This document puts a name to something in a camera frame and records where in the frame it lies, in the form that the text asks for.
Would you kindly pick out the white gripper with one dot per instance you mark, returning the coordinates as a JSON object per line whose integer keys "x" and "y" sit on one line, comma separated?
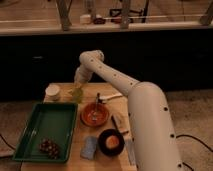
{"x": 82, "y": 75}

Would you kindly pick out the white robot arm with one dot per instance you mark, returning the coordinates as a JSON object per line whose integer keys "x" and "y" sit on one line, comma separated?
{"x": 153, "y": 134}

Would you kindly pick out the white paper cup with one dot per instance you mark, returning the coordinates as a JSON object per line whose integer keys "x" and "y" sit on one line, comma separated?
{"x": 52, "y": 92}

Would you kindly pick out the orange plate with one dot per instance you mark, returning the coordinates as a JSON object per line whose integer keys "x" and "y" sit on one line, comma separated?
{"x": 87, "y": 113}

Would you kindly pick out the white plastic spoon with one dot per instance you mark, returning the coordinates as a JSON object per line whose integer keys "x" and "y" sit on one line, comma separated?
{"x": 108, "y": 97}

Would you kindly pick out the metal fork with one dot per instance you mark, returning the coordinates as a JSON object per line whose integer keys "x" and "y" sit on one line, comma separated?
{"x": 94, "y": 117}

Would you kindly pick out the green plastic tray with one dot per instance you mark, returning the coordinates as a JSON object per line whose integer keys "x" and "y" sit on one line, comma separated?
{"x": 47, "y": 121}

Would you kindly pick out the grey sponge left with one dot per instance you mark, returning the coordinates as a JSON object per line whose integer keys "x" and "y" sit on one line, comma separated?
{"x": 89, "y": 148}

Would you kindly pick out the grey sponge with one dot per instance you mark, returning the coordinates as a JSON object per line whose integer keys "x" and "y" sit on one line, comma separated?
{"x": 130, "y": 151}
{"x": 89, "y": 148}

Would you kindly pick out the black bowl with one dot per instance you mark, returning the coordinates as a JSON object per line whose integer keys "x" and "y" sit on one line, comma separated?
{"x": 102, "y": 139}

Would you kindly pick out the orange fruit in bowl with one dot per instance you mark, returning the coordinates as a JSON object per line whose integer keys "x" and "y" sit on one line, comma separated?
{"x": 112, "y": 142}

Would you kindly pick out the bunch of dark grapes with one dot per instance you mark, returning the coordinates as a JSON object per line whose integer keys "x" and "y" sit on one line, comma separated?
{"x": 50, "y": 148}

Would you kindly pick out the grey sponge right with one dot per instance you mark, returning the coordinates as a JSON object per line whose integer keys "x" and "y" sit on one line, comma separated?
{"x": 130, "y": 151}

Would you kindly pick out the black handled knife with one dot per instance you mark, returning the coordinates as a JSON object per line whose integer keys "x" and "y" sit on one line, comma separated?
{"x": 119, "y": 123}

